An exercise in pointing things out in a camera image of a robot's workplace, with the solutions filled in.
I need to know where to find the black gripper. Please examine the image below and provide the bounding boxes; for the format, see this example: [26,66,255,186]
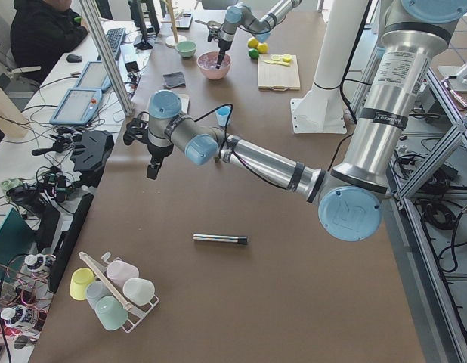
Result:
[123,111,170,180]
[207,26,232,69]

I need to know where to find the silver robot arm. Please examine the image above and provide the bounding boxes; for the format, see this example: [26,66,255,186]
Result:
[208,0,302,69]
[123,1,467,241]

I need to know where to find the pink bowl of ice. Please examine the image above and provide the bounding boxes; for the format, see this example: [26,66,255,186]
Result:
[196,51,231,80]

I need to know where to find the light blue plastic cup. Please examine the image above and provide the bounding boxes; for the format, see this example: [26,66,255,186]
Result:
[215,105,231,127]

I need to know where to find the pink cup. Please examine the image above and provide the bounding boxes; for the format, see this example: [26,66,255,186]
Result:
[106,259,139,289]

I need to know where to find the white cup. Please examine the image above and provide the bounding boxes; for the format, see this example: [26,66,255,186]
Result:
[122,278,156,306]

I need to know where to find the yellow cup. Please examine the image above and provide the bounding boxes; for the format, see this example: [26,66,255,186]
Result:
[70,268,95,301]

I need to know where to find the grey blue cup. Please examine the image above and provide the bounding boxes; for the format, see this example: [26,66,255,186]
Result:
[85,280,110,310]

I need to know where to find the mint green cup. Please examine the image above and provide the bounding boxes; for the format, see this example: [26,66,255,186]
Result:
[94,296,128,331]

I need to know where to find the metal scoop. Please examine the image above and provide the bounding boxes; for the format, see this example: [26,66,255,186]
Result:
[195,19,221,30]

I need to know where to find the green lime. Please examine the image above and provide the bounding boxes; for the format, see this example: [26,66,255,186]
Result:
[248,48,259,59]

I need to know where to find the green ceramic bowl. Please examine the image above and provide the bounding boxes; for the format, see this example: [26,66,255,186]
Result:
[175,40,196,59]

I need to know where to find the whole yellow lemon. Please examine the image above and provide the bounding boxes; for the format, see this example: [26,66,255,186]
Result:
[256,42,269,54]

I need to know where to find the wooden stand round base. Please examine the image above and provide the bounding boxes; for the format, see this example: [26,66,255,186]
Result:
[162,0,187,48]

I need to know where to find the grey folded cloth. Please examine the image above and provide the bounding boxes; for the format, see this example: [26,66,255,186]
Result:
[162,71,186,89]

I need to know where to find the wooden cutting board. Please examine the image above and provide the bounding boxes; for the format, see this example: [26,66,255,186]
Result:
[258,54,301,91]

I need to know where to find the black angular device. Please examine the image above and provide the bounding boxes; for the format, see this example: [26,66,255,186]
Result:
[70,130,114,187]

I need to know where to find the yellow plastic knife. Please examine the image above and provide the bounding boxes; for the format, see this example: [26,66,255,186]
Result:
[262,59,290,67]

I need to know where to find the steel muddler black tip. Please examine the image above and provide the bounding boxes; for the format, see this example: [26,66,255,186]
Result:
[193,234,248,246]

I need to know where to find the near blue teach pendant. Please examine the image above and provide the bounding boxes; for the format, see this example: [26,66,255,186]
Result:
[49,88,103,126]

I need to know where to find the blue teach pendant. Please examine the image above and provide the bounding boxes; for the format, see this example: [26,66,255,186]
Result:
[49,88,103,126]
[75,61,111,92]

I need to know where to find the black keyboard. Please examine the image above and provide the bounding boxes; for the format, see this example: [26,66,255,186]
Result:
[106,27,126,61]

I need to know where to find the far blue teach pendant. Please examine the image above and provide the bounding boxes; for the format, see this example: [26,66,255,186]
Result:
[75,61,111,92]

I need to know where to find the black computer mouse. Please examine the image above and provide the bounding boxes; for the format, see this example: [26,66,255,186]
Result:
[66,54,82,64]

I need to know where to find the person in black jacket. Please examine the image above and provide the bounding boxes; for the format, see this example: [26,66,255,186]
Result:
[10,1,88,83]

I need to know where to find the white wire cup rack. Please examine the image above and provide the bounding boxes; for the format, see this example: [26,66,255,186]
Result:
[79,252,159,333]

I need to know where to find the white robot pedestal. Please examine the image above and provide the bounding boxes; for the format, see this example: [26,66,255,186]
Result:
[291,0,370,134]

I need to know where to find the aluminium frame post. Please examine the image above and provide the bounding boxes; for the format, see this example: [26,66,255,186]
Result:
[79,0,134,116]

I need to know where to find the aluminium frame rack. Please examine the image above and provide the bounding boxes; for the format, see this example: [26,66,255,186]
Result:
[388,68,467,362]

